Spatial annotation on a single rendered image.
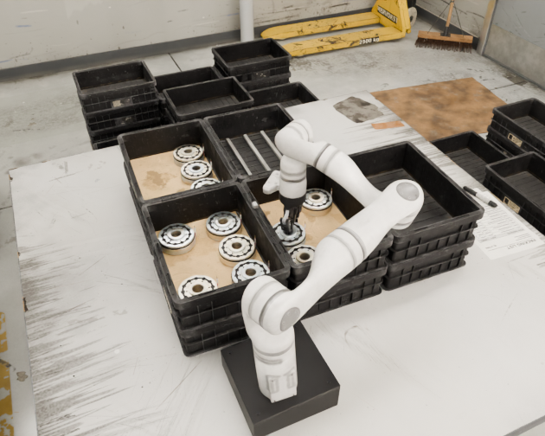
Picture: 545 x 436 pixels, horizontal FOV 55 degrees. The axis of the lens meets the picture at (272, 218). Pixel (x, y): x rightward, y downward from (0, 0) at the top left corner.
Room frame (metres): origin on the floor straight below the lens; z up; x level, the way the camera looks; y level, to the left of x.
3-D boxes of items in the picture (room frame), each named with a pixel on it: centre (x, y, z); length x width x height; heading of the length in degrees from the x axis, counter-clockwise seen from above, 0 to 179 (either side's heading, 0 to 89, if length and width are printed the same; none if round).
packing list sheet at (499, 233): (1.35, -0.73, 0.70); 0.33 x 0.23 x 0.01; 24
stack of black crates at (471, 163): (2.23, -1.03, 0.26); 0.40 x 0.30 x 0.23; 24
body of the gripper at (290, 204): (1.15, -0.06, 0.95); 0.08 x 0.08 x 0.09
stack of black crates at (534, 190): (1.86, -1.19, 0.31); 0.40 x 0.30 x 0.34; 24
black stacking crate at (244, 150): (1.52, 0.04, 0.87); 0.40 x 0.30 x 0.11; 22
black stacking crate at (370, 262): (1.15, -0.11, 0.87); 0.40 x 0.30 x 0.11; 22
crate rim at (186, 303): (1.03, 0.16, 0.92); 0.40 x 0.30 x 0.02; 22
